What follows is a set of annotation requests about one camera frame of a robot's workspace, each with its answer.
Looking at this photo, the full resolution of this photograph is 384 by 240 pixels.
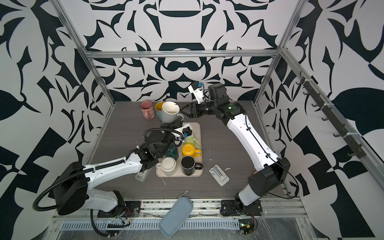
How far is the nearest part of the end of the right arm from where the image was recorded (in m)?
0.55

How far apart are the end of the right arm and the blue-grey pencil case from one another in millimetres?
442

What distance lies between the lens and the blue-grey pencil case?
682 millimetres
